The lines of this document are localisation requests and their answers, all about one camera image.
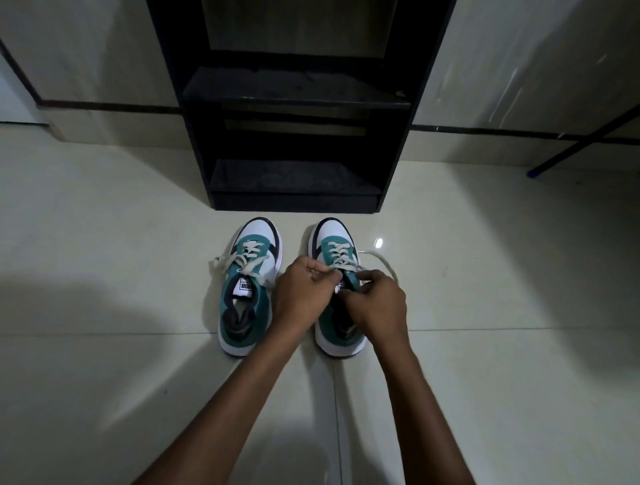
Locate person's left hand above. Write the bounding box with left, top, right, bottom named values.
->
left=271, top=255, right=343, bottom=336

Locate person's right hand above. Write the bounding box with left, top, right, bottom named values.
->
left=335, top=268, right=412, bottom=356

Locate green white sneaker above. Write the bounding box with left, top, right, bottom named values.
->
left=307, top=217, right=401, bottom=358
left=209, top=217, right=283, bottom=358

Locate black wooden shoe rack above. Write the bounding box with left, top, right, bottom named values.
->
left=145, top=0, right=457, bottom=215

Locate person's right forearm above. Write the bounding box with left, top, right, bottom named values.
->
left=372, top=342, right=476, bottom=485

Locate person's left forearm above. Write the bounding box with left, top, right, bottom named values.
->
left=131, top=319, right=301, bottom=485

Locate white door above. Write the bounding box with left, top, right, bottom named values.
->
left=0, top=52, right=49, bottom=126

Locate black metal rack frame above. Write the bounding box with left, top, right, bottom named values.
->
left=525, top=102, right=640, bottom=179

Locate dark door frame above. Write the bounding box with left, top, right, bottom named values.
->
left=0, top=39, right=51, bottom=126

